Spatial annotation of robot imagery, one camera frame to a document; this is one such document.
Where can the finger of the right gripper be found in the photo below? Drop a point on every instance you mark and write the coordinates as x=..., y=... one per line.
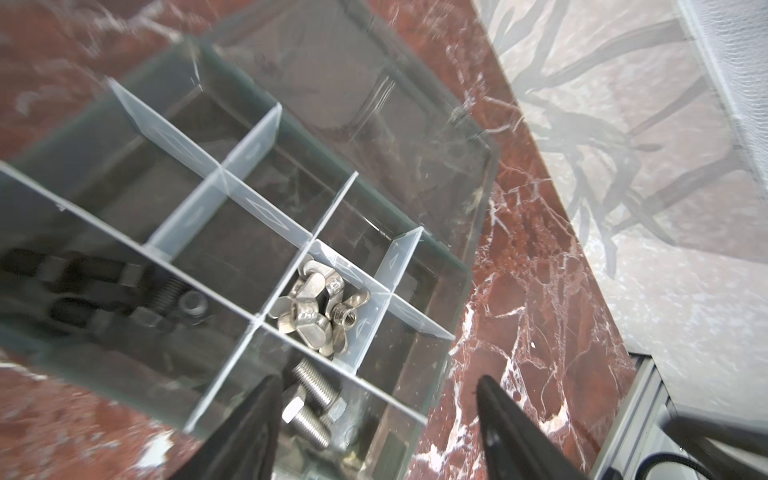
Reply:
x=712, y=443

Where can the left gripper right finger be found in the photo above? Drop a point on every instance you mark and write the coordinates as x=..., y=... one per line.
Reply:
x=514, y=447

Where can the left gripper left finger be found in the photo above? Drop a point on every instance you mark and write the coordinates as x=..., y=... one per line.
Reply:
x=245, y=445

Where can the grey plastic organizer box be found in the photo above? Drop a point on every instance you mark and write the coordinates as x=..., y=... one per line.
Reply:
x=293, y=128

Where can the wing nuts in box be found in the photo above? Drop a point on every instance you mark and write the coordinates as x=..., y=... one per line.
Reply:
x=320, y=308

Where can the black screws in box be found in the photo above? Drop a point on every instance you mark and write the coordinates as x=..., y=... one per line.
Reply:
x=77, y=292

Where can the silver hex bolt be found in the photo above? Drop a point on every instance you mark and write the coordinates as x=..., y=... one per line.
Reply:
x=305, y=423
x=329, y=400

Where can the white wire mesh basket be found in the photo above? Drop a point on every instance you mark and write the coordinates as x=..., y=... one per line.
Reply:
x=730, y=39

